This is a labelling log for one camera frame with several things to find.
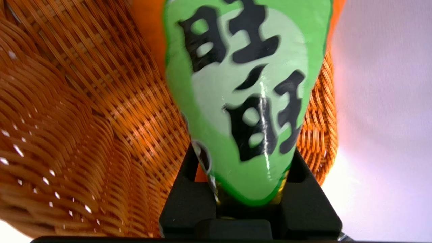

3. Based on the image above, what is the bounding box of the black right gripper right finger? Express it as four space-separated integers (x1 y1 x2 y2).
270 148 342 238

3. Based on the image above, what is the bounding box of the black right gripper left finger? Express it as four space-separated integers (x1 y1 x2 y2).
159 145 216 238

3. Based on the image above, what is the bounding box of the orange snack bag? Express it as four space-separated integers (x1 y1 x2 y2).
132 0 346 207

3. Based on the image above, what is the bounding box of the orange wicker basket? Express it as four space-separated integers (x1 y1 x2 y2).
0 0 339 238

